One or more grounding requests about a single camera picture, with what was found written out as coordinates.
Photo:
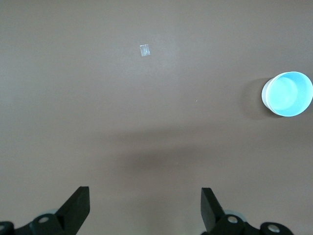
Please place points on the white bowl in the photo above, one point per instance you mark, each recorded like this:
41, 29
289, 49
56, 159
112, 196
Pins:
264, 95

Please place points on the small clear tape piece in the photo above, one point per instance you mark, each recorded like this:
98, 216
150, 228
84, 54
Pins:
144, 50

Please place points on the light blue bowl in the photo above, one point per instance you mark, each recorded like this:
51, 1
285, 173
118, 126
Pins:
291, 95

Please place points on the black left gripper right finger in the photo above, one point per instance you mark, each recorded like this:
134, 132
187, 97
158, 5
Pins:
211, 213

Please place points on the brown table cover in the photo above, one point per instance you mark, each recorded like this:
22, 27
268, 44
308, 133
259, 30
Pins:
97, 98

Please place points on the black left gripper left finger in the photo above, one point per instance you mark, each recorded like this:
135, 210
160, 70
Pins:
73, 210

